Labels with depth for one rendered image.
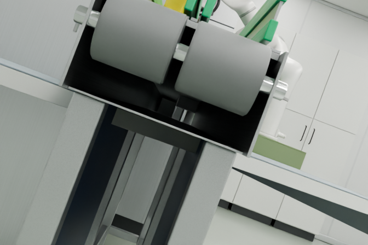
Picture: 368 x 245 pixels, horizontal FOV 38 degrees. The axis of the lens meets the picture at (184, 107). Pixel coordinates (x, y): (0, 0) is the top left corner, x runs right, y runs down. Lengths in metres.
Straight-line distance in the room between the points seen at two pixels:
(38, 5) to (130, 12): 1.14
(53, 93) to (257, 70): 0.49
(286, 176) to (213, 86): 0.66
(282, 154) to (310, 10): 4.88
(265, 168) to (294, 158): 0.86
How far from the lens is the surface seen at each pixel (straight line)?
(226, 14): 3.28
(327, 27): 6.77
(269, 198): 6.13
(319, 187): 1.24
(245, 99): 0.55
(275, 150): 1.94
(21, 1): 1.69
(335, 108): 6.24
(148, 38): 0.54
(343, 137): 6.26
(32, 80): 0.95
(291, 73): 2.05
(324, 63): 6.23
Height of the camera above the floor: 0.77
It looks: 1 degrees up
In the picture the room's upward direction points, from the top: 21 degrees clockwise
